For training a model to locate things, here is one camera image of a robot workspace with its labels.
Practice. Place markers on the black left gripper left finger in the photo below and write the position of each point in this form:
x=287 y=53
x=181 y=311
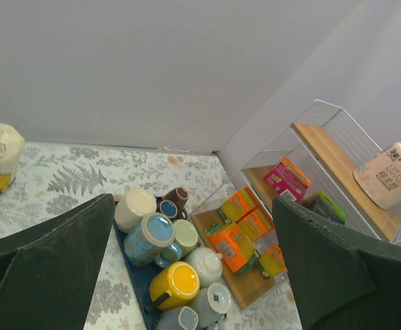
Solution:
x=48 y=272

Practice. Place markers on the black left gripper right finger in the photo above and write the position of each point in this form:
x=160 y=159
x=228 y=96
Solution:
x=340 y=278

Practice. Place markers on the light blue patterned mug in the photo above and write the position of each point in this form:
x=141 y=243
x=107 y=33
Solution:
x=152 y=241

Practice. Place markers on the grey white mug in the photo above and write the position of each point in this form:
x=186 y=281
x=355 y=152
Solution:
x=211 y=304

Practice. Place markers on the grey blue mug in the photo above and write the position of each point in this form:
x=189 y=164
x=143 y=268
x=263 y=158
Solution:
x=179 y=318

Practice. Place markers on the yellow mug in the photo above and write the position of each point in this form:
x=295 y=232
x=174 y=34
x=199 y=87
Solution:
x=173 y=287

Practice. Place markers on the cream upside-down mug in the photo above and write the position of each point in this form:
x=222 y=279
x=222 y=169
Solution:
x=132 y=207

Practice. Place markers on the white round mug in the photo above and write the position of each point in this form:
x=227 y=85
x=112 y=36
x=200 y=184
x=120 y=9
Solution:
x=207 y=263

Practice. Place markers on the dark blue small mug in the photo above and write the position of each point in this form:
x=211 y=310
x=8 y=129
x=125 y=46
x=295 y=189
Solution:
x=170 y=210

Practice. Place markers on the pale green mug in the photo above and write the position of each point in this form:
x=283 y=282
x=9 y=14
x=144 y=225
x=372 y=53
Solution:
x=186 y=236

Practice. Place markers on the brown mug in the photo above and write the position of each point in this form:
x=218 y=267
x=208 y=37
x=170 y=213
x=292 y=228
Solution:
x=179 y=196

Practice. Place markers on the yellow box right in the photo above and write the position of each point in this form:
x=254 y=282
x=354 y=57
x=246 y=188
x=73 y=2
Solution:
x=270 y=260

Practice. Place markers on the black green package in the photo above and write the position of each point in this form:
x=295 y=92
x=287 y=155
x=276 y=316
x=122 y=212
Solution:
x=321 y=204

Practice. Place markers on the dark blue tray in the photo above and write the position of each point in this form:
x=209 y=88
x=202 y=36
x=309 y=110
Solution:
x=141 y=278

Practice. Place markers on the orange box front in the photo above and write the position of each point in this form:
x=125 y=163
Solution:
x=234 y=245

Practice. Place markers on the wrapped toilet paper roll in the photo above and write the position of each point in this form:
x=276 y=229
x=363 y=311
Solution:
x=380 y=177

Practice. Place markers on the pink box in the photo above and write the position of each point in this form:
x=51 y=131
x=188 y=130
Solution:
x=288 y=180

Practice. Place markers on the orange yellow box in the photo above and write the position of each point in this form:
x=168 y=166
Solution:
x=239 y=205

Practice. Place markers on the white wire shelf rack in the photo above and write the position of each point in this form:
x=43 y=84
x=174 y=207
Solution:
x=327 y=144

